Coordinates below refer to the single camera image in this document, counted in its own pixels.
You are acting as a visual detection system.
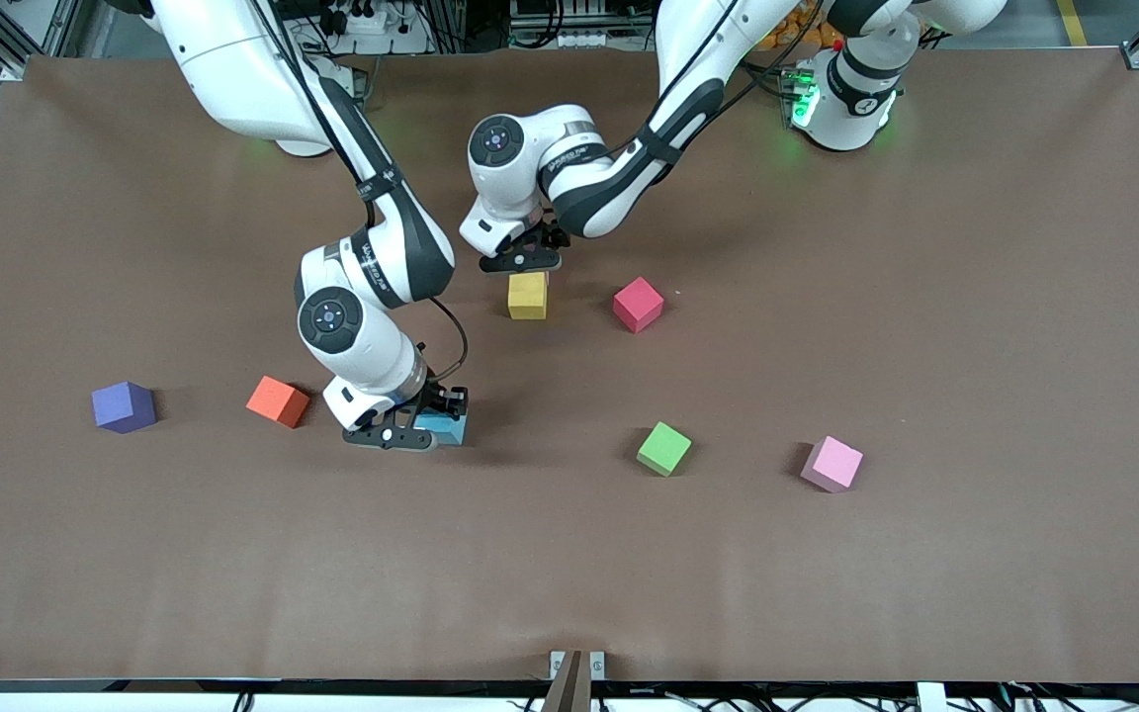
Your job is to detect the blue foam cube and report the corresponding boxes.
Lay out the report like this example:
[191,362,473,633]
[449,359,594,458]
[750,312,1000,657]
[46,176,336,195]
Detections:
[414,413,470,449]

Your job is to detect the yellow foam cube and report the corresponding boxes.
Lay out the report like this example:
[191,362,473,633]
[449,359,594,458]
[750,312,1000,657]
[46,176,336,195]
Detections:
[508,272,549,320]

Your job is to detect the orange foam cube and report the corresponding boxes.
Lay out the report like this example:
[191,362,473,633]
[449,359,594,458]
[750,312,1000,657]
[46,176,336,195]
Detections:
[245,376,311,429]

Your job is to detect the red foam cube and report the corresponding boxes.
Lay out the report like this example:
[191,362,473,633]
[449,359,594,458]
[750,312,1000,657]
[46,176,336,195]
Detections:
[613,277,664,333]

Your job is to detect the brown table cover sheet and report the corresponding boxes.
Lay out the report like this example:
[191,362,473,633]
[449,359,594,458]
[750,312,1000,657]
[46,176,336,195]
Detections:
[0,49,1139,683]

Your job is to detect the long white power strip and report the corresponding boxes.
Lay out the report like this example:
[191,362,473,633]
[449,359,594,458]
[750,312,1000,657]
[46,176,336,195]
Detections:
[510,0,650,50]

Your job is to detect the green foam cube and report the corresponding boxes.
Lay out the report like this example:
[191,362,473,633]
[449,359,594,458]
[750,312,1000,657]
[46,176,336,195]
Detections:
[637,421,692,478]

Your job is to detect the white power strip with plugs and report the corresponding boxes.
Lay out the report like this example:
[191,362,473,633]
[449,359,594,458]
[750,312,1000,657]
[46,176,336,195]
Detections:
[317,0,404,39]

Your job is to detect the purple foam cube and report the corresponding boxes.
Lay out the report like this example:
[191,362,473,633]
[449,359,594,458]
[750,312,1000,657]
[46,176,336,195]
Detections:
[92,381,157,434]

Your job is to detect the bag of orange items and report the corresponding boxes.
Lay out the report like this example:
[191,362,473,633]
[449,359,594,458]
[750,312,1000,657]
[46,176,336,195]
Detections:
[762,0,842,50]

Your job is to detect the pink foam cube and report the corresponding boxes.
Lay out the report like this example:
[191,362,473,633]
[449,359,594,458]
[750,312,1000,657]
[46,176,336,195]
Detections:
[801,436,864,493]

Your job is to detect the grey metal clamp bracket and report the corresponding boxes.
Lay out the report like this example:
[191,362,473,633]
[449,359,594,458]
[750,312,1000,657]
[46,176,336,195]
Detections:
[550,650,606,681]

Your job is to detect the brown stand post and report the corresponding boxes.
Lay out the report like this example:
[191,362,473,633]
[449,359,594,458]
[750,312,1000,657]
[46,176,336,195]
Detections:
[542,650,585,712]

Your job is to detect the tangled black cables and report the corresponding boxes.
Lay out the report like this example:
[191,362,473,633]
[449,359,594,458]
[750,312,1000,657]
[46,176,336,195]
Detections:
[995,667,1139,712]

